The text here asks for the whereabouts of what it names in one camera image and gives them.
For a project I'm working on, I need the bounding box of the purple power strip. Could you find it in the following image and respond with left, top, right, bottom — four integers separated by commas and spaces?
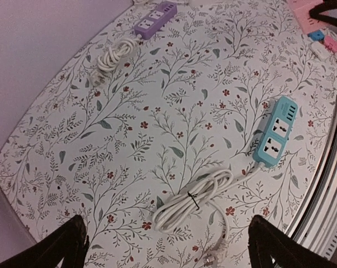
134, 1, 178, 40

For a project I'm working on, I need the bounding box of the purple strip white cable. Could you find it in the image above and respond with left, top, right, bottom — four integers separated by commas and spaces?
88, 35, 144, 89

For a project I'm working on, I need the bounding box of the floral patterned table mat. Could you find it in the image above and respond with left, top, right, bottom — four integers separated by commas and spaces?
0, 1, 337, 267

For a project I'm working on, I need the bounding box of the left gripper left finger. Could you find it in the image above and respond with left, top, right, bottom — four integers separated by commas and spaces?
0, 215, 89, 267

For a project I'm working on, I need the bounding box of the teal power strip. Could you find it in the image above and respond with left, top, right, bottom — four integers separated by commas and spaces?
253, 96, 298, 168

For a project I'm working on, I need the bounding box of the pink cube socket adapter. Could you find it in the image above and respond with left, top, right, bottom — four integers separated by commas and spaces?
287, 0, 327, 34

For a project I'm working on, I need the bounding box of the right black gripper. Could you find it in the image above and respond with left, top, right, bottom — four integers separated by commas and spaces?
309, 0, 337, 33

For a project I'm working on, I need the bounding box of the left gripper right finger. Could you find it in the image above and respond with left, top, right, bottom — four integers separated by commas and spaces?
248, 215, 337, 267

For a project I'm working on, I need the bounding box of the pink plug adapter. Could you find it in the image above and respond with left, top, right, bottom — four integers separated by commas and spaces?
323, 35, 337, 53

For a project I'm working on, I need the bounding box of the blue plug adapter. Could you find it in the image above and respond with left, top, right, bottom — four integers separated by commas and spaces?
308, 30, 325, 41

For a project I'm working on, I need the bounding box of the white plug adapter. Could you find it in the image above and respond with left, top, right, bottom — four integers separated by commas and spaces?
310, 41, 336, 61

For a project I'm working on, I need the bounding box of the aluminium front rail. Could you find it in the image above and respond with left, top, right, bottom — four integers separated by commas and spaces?
285, 41, 337, 263

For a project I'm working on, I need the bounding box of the teal strip white cable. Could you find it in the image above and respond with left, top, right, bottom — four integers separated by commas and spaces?
153, 163, 265, 266

